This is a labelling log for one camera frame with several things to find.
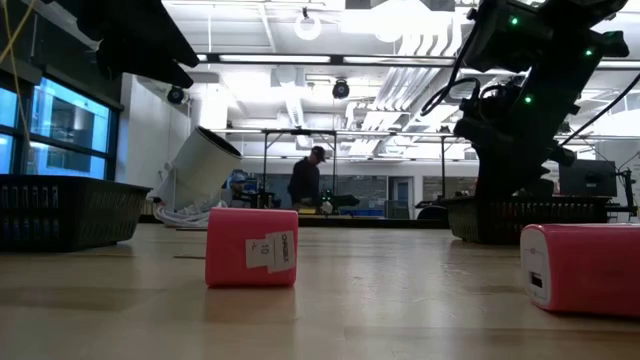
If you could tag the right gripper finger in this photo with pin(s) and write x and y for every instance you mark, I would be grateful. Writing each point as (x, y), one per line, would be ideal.
(540, 185)
(500, 182)

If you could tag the person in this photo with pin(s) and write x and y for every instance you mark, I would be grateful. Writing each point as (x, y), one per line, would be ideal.
(305, 180)
(237, 187)

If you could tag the black overhead light bar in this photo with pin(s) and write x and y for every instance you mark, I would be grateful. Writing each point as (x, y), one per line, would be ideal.
(335, 59)

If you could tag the pink charger with white face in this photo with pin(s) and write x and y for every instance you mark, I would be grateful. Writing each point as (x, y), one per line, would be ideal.
(590, 270)

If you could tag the dark-framed window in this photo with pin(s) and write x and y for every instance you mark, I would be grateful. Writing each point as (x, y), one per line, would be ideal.
(70, 130)

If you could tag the black plastic slotted basket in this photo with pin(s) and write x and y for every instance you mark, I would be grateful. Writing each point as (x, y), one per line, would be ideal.
(60, 212)
(500, 222)

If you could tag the white cylindrical device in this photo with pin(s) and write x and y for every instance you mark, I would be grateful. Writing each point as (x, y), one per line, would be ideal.
(200, 170)

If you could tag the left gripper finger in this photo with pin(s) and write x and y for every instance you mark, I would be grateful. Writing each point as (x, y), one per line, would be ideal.
(145, 25)
(145, 65)

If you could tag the black computer monitor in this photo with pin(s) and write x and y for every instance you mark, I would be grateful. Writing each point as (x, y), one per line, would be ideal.
(590, 177)

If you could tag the pink charger with paper label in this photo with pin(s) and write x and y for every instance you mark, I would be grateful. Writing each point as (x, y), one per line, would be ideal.
(230, 247)

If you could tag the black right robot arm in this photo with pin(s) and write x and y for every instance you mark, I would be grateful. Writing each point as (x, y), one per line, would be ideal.
(545, 35)

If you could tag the black ceiling spotlight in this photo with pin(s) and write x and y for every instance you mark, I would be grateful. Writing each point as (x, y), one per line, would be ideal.
(341, 89)
(176, 94)

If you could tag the black background metal frame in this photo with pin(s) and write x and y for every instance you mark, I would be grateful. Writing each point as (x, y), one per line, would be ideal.
(443, 165)
(299, 132)

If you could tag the black monitor stand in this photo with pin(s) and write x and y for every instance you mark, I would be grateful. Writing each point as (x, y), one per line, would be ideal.
(627, 192)

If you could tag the black aluminium table frame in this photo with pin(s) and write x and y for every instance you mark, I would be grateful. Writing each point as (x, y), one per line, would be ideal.
(380, 222)

